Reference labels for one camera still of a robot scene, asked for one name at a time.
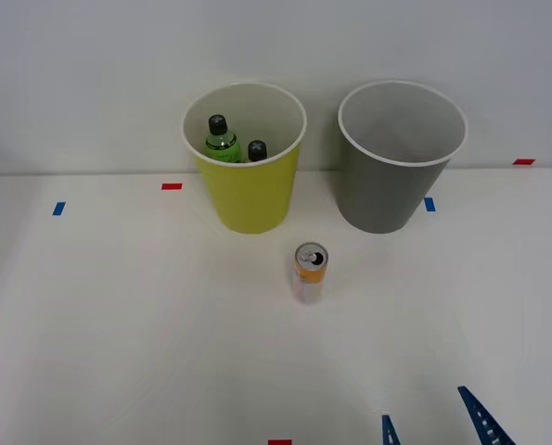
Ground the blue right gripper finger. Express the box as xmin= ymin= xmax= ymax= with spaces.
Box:
xmin=380 ymin=413 xmax=404 ymax=445
xmin=456 ymin=385 xmax=519 ymax=445

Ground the orange and white drink can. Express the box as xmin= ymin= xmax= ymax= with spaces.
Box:
xmin=290 ymin=240 xmax=330 ymax=306

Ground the grey plastic waste bin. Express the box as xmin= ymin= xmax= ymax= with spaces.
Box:
xmin=337 ymin=80 xmax=469 ymax=235

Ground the yellow-green plastic waste bin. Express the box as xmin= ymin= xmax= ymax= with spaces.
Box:
xmin=181 ymin=82 xmax=308 ymax=235

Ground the green bottle with black cap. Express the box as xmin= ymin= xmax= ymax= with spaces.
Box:
xmin=204 ymin=113 xmax=243 ymax=165
xmin=243 ymin=139 xmax=269 ymax=164

